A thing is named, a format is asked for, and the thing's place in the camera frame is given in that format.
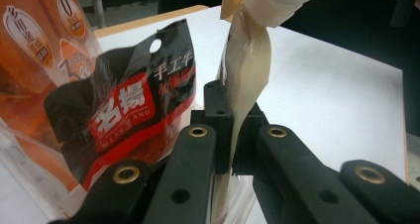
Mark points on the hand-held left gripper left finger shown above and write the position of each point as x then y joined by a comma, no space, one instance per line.
219,125

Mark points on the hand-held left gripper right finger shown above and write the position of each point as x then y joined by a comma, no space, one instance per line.
252,134

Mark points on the beige spouted sauce pouch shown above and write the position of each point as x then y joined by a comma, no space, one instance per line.
249,62

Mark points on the small red black packet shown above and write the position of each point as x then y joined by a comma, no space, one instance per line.
125,108

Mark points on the large orange seasoning packet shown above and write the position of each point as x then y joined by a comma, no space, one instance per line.
29,85

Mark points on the translucent plastic divided container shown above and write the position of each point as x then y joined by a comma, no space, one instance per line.
20,184

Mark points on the white metal stand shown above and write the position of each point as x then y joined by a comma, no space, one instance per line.
97,6

